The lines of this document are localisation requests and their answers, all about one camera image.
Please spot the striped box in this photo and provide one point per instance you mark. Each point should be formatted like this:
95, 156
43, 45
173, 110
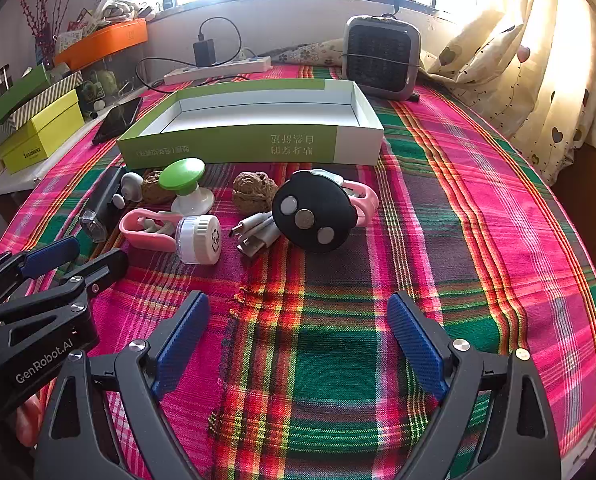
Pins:
53, 92

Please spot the glass jar with dark lid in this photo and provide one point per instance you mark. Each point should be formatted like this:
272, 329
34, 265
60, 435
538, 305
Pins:
0, 79

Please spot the white gloves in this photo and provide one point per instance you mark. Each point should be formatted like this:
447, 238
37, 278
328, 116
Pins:
118, 7

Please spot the yellow-green box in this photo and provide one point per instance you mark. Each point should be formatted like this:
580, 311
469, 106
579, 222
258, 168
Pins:
43, 135

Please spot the grey space heater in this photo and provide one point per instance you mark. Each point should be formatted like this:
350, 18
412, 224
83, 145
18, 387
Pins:
377, 55

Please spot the green translucent container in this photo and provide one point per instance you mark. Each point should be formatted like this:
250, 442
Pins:
103, 82

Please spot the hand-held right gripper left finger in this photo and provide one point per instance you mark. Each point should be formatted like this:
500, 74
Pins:
183, 340

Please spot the white side shelf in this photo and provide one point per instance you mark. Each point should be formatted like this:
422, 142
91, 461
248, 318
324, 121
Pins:
8, 184

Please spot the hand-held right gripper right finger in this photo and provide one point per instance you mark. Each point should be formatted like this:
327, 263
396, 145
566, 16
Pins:
417, 345

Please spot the plaid blanket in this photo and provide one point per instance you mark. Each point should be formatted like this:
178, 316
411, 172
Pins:
328, 310

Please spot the white round massager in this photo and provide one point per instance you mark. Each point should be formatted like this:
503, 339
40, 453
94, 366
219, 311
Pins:
132, 184

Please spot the white ribbed round cap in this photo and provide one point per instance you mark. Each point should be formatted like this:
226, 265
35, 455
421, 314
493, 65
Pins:
203, 240

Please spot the dried red flower branches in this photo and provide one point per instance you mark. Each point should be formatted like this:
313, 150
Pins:
43, 35

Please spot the green mushroom-shaped massager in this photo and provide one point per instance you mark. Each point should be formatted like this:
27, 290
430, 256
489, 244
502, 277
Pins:
180, 172

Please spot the pink clip with green pad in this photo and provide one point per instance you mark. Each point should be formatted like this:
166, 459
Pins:
367, 200

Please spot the orange box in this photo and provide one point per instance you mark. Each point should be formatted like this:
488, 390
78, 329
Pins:
103, 42

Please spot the black smartphone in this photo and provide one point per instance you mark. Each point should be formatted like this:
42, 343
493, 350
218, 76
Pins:
120, 117

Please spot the white power strip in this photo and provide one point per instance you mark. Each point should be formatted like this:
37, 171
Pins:
228, 67

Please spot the cream heart print curtain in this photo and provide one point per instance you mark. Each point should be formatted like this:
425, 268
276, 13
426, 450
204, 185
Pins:
542, 85

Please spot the floral cloth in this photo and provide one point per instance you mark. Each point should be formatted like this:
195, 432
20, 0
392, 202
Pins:
308, 52

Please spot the black and white round disc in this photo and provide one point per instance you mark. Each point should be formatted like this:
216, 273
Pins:
308, 210

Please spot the black charger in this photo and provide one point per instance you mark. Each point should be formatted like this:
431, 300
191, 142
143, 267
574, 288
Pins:
204, 52

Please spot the brown walnut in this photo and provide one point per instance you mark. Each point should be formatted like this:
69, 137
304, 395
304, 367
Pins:
150, 187
253, 190

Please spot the black flashlight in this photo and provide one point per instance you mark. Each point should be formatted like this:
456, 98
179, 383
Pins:
103, 200

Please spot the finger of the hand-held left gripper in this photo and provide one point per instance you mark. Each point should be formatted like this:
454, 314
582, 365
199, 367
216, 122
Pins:
100, 269
48, 256

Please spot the person's left hand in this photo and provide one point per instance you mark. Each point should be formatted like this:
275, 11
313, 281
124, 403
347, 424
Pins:
28, 420

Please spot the green and white cardboard box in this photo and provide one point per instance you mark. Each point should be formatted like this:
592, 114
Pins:
278, 147

